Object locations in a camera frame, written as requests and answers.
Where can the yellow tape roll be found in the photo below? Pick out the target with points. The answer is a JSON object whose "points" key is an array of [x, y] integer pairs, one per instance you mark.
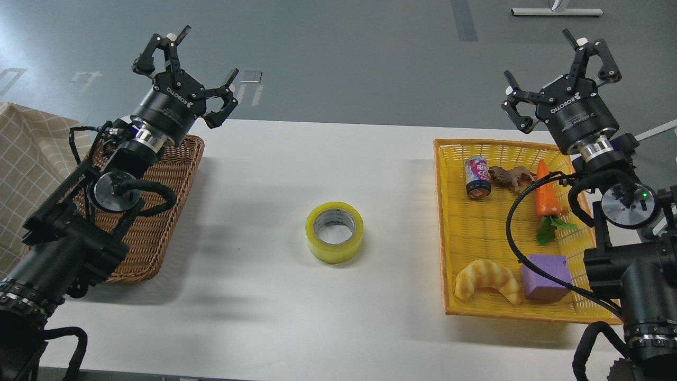
{"points": [[333, 214]]}

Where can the beige checkered cloth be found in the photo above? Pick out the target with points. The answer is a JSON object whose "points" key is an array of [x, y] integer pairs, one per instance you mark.
{"points": [[35, 158]]}

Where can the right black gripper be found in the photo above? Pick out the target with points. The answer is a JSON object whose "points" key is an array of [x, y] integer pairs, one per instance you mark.
{"points": [[577, 111]]}

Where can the white stand base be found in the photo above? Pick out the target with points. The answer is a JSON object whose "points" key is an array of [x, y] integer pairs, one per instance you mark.
{"points": [[557, 9]]}

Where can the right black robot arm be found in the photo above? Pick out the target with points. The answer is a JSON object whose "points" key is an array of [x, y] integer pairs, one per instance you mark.
{"points": [[632, 268]]}

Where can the yellow plastic basket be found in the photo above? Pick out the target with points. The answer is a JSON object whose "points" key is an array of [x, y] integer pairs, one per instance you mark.
{"points": [[471, 230]]}

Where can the purple foam block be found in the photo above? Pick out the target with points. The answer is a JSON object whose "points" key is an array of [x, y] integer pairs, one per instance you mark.
{"points": [[536, 287]]}

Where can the white wheeled stand leg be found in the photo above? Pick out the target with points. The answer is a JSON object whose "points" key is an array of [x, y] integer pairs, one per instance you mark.
{"points": [[665, 127]]}

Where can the orange toy carrot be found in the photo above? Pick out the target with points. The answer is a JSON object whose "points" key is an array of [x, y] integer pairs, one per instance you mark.
{"points": [[549, 209]]}

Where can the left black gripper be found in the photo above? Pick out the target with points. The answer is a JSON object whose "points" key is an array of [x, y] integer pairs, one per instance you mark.
{"points": [[169, 108]]}

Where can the toy croissant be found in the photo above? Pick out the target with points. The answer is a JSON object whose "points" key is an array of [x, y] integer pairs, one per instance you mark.
{"points": [[482, 273]]}

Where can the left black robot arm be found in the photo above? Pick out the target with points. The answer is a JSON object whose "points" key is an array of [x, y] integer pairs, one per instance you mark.
{"points": [[75, 237]]}

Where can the brown toy animal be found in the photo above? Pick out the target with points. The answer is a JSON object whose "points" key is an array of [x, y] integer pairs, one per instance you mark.
{"points": [[511, 179]]}

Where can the small drink can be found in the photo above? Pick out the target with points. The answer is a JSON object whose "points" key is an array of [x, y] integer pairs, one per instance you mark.
{"points": [[478, 184]]}

